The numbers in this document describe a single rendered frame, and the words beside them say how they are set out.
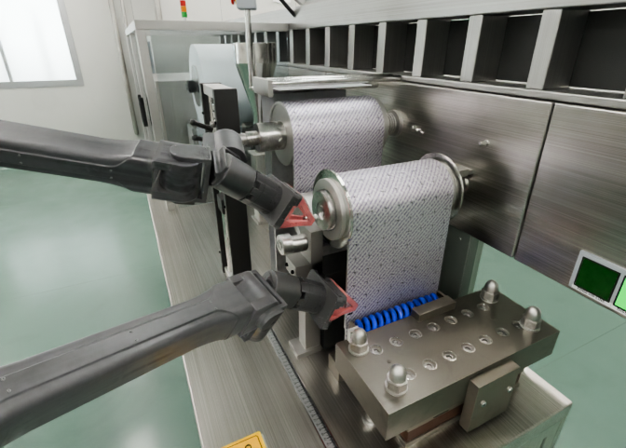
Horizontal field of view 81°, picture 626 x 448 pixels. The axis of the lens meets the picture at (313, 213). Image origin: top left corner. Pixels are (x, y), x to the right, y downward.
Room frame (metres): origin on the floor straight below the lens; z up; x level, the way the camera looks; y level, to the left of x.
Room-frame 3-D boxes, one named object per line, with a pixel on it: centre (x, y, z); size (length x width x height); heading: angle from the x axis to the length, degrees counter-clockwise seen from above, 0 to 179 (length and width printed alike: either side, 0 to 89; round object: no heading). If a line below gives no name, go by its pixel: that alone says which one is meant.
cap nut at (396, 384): (0.42, -0.13, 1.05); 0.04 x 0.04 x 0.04
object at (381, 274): (0.62, -0.17, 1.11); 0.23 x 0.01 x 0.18; 116
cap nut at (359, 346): (0.50, -0.08, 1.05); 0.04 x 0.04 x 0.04
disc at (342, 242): (0.62, -0.03, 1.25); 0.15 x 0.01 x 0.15; 26
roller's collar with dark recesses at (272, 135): (0.84, 0.10, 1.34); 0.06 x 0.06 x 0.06; 26
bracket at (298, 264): (0.63, 0.02, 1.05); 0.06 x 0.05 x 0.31; 116
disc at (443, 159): (0.73, -0.26, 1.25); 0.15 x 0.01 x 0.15; 26
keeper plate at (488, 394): (0.45, -0.31, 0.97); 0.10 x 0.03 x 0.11; 116
